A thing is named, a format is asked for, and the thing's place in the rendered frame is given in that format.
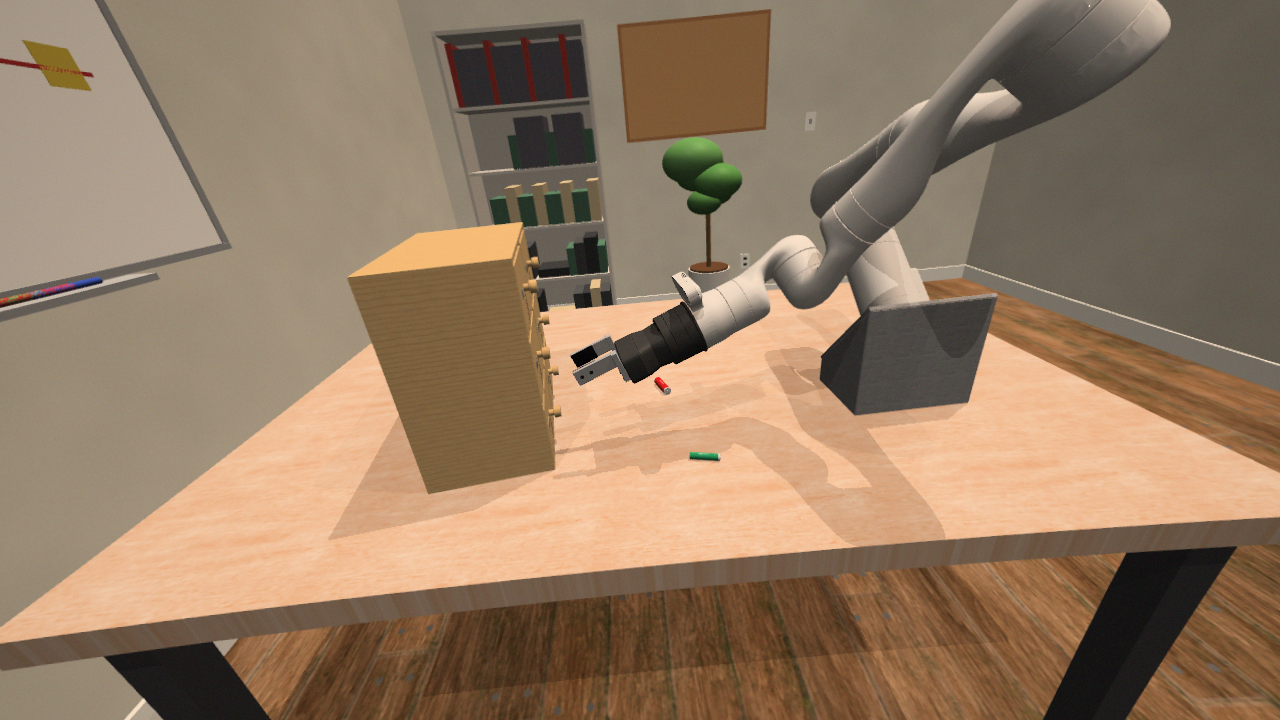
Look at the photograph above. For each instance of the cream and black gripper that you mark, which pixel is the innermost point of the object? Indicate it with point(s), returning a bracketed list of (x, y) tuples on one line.
[(700, 322)]

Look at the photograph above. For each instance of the small wooden chest of drawers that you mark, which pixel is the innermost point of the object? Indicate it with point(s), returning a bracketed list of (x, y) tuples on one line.
[(444, 315)]

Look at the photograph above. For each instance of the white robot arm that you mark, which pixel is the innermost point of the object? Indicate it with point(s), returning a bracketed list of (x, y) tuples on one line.
[(1051, 55)]

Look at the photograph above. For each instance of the brown wooden drawer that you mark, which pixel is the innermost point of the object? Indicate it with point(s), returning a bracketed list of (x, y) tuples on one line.
[(549, 412), (538, 319), (537, 354), (527, 262), (549, 371), (524, 287)]

